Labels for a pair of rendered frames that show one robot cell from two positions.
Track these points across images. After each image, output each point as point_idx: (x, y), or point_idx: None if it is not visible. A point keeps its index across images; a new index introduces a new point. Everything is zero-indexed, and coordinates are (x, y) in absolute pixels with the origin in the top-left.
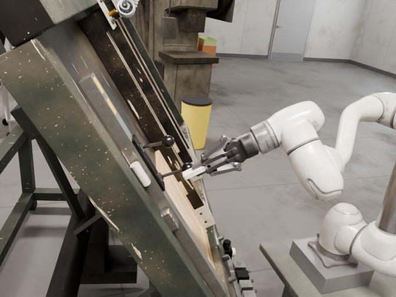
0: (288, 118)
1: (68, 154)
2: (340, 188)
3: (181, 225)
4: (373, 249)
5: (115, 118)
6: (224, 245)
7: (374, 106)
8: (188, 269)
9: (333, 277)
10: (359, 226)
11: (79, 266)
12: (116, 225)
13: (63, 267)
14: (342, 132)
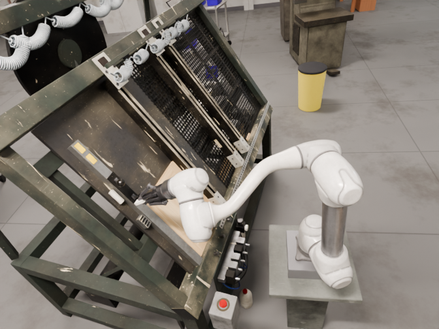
0: (176, 181)
1: (40, 202)
2: (199, 239)
3: (154, 224)
4: (315, 262)
5: (93, 166)
6: (238, 222)
7: (290, 160)
8: (127, 260)
9: (296, 269)
10: (318, 239)
11: None
12: (80, 234)
13: None
14: (240, 187)
